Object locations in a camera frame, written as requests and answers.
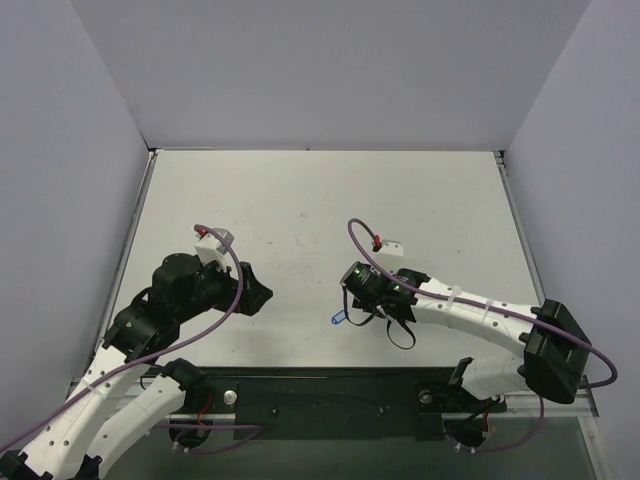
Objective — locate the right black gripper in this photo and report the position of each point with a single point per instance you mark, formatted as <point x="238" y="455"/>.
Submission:
<point x="381" y="305"/>

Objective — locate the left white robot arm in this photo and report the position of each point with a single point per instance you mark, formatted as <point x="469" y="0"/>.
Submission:
<point x="85" y="440"/>

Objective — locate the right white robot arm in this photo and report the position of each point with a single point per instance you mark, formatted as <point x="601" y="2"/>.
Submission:
<point x="546" y="349"/>

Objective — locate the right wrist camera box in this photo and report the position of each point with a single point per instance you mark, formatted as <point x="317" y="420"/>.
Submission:
<point x="389" y="255"/>

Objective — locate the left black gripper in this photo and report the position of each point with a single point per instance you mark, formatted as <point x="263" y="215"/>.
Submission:
<point x="245" y="288"/>

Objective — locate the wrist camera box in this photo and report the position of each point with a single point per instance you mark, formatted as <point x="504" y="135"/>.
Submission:
<point x="389" y="255"/>
<point x="210" y="249"/>

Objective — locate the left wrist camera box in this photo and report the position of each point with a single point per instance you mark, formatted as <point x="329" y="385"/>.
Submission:
<point x="210" y="249"/>

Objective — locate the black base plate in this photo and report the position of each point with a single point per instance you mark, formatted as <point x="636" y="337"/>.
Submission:
<point x="331" y="403"/>

